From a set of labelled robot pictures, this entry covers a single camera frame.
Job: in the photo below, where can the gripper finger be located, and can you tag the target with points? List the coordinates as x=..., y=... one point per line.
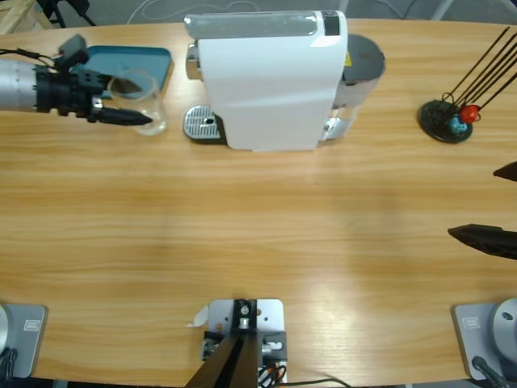
x=493, y=241
x=509, y=173

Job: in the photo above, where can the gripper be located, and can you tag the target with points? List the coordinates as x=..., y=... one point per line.
x=64, y=93

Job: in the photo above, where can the clear glass cup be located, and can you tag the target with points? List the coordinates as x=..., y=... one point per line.
x=155, y=121

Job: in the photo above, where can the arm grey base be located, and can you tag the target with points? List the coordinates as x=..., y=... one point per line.
x=468, y=339
x=28, y=339

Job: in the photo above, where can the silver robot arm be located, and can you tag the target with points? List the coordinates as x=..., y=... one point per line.
x=16, y=87

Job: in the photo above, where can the blue coffee capsule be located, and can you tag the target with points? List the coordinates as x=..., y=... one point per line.
x=458, y=125

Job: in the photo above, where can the red coffee capsule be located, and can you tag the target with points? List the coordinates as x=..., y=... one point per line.
x=470, y=114

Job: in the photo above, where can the white coffee machine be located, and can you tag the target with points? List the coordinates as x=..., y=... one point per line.
x=274, y=89

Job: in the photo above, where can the teal plastic tray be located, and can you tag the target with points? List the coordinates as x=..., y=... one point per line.
x=153, y=60

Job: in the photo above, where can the black capsule holder stand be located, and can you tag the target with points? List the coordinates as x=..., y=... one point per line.
x=434, y=121

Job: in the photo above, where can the wooden crate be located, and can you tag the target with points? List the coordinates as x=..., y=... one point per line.
x=16, y=16

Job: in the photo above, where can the grey metal leg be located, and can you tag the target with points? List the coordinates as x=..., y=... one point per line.
x=442, y=9

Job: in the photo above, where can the clear water tank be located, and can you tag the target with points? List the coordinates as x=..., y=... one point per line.
x=361, y=60

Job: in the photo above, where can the white paper tab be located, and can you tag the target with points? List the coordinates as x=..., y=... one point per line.
x=200, y=317

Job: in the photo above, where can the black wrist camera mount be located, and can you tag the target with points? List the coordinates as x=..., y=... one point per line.
x=72, y=50

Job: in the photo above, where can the white mount with dark post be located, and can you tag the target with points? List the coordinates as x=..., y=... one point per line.
x=268, y=315

